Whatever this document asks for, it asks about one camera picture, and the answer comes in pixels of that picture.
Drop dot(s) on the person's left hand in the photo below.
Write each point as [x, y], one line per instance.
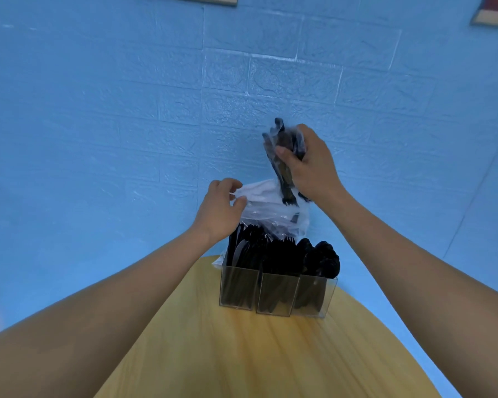
[215, 211]

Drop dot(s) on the person's right hand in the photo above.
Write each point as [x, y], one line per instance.
[313, 169]

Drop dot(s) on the person's left thumb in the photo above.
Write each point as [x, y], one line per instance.
[240, 202]

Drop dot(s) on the person's right thumb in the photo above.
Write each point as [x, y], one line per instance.
[285, 153]

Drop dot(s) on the bundle of black plastic forks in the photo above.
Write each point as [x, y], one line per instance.
[284, 161]

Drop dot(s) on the clear plastic bag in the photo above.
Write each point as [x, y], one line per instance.
[274, 203]

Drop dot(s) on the person's right forearm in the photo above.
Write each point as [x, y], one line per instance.
[419, 285]

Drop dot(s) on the person's left forearm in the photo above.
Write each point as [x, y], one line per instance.
[87, 323]

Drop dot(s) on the group of black plastic knives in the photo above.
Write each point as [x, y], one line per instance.
[244, 261]

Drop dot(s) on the group of black forks in organizer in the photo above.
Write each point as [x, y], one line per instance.
[280, 269]

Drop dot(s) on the clear acrylic cutlery organizer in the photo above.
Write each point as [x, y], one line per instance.
[276, 292]

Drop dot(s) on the group of black plastic spoons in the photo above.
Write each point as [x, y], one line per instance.
[317, 269]

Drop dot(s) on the red framed picture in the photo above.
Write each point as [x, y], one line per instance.
[494, 11]

